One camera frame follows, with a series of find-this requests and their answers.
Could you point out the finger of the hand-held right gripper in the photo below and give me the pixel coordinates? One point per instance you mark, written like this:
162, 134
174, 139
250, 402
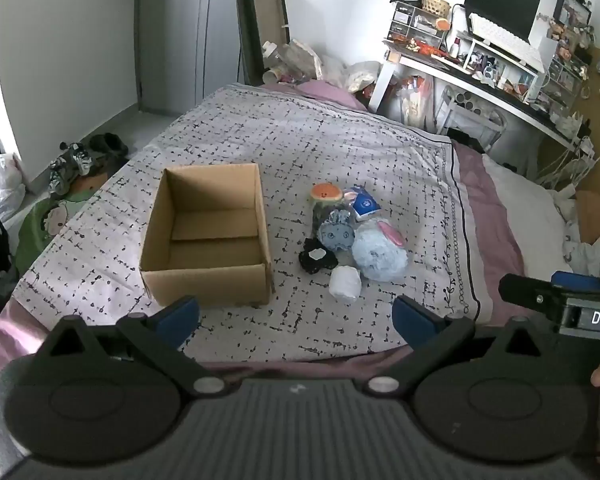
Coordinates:
527, 292
577, 280

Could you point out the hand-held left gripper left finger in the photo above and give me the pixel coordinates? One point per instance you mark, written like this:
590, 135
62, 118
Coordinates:
177, 317

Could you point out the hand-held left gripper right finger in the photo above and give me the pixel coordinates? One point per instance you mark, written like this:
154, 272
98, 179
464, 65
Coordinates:
415, 320

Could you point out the brown cardboard box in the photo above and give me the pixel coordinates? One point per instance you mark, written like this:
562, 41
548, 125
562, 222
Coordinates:
205, 265

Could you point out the large light blue plush toy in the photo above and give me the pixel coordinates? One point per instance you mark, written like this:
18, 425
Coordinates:
380, 255

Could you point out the white soft roll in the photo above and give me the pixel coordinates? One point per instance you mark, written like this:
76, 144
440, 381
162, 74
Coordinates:
345, 284

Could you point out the black and white plush toy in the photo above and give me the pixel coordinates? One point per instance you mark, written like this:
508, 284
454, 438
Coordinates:
317, 257

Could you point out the grey blue clothing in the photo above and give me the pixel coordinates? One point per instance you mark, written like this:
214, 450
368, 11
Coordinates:
592, 257

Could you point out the orange brown pillow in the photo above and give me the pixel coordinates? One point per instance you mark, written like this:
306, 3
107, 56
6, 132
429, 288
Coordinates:
597, 215

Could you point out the white duvet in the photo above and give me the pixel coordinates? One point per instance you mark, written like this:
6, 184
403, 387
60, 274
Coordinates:
520, 210

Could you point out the blue tissue packet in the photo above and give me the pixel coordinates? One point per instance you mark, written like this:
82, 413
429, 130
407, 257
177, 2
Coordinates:
366, 205

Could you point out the white power strip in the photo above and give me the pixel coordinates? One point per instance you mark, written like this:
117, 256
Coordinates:
585, 146

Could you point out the green cartoon floor mat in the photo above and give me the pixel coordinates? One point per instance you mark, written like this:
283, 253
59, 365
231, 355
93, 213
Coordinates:
40, 225

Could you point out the white rolling cart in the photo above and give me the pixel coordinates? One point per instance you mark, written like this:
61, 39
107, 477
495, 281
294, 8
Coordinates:
472, 120

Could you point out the clear desktop storage box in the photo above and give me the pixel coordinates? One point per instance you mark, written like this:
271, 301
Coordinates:
567, 77

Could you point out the white black-patterned bedspread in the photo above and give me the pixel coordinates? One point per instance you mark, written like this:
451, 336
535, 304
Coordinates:
290, 135

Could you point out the white desk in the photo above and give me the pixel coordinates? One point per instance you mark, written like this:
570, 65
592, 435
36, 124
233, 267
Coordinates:
485, 77

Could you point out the white knotted plastic bag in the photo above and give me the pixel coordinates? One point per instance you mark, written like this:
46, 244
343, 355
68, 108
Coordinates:
5, 180

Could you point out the pink pillow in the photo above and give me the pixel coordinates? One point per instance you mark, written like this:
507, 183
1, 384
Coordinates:
330, 92

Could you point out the white keyboard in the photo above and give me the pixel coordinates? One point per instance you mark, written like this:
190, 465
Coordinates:
505, 37

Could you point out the clear plastic jar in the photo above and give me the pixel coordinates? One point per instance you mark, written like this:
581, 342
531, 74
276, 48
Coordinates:
272, 57

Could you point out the grey wardrobe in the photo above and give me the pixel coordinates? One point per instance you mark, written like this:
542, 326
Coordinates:
190, 35

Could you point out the clear plastic bags pile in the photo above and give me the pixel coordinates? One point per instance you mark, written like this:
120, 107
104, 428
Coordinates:
302, 57

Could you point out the black monitor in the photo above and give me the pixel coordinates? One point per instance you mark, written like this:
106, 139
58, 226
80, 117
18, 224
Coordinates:
502, 2

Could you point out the clear drawer organizer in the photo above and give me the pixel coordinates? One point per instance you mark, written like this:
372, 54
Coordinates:
415, 25

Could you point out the wicker basket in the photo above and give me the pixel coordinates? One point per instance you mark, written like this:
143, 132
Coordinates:
436, 6

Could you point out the brown folded board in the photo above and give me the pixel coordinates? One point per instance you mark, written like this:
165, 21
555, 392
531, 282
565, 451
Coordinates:
265, 20

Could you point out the dark photo frame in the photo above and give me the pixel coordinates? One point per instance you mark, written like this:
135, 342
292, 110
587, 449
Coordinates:
572, 10

